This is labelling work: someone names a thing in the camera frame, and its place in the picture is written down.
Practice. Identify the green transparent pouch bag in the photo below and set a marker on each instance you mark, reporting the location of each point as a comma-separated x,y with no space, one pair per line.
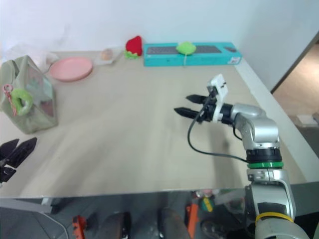
37,112

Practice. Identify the orange black tool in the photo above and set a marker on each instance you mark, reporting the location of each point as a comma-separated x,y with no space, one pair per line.
192,216
78,225

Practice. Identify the teal keyboard box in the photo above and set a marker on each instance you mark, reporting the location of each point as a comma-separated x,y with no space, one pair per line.
204,58

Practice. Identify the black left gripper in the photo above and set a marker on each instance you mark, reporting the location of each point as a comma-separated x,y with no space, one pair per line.
5,171

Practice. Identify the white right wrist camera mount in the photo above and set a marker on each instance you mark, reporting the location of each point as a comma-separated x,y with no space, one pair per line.
220,87

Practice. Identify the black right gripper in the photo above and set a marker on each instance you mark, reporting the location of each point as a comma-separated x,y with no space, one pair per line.
208,109

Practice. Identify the green plush toy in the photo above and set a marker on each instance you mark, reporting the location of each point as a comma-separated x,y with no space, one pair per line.
185,47

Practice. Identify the pink round plate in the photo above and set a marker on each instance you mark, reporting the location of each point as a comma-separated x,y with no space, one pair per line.
71,68

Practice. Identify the green yellow red ball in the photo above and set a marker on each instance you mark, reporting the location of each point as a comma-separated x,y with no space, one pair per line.
208,204

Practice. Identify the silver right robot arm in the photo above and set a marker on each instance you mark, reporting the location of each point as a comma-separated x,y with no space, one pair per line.
261,132

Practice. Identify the brown cardboard box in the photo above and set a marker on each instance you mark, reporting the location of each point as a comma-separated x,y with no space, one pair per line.
302,120

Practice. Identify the red strawberry plush toy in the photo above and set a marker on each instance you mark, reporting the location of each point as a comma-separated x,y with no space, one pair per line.
134,44

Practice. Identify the clear crumpled plastic bag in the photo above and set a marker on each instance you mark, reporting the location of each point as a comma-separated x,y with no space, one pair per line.
37,53

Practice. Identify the bun in clear wrapper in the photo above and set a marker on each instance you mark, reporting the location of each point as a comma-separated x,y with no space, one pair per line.
106,54

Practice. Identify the pink white striped charm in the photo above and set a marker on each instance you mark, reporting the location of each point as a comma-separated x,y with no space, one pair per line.
10,99

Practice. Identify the dark round wheel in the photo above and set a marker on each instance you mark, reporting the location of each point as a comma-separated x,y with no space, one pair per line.
211,229

